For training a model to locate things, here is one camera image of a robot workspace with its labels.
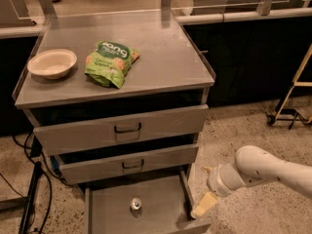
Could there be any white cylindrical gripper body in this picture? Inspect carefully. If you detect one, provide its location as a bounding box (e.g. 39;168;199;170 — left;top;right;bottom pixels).
207;163;246;197

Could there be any silver redbull can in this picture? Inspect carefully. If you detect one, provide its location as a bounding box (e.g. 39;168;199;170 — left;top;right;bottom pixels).
130;197;142;218

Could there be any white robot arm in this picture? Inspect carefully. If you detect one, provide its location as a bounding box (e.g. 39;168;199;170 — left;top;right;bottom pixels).
190;145;312;218

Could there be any grey bottom drawer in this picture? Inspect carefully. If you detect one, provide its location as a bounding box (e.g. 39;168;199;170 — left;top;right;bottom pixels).
84;167;211;234

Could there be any grey drawer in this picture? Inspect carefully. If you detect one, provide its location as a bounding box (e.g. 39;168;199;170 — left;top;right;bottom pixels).
59;135;199;184
84;167;211;234
31;89;208;155

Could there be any grey top drawer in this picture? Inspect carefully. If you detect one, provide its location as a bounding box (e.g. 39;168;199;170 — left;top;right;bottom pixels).
31;89;208;155

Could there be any grey metal drawer cabinet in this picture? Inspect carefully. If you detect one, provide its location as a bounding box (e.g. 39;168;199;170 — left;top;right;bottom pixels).
16;11;214;234

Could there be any grey middle drawer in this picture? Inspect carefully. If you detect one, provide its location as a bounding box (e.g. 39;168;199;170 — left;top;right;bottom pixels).
59;135;199;184

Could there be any green chip bag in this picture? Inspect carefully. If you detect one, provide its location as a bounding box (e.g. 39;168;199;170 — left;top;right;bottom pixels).
85;41;139;89

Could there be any black stand leg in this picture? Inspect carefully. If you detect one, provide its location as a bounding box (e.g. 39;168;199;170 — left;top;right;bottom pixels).
19;162;42;234

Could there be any white paper bowl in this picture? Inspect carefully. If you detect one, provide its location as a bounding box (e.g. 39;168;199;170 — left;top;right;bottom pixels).
27;49;77;80

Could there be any white horizontal rail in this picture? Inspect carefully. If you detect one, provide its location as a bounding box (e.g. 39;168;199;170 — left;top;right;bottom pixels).
175;8;312;25

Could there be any black floor cable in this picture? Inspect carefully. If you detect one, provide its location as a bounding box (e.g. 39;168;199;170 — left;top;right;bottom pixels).
11;132;71;234

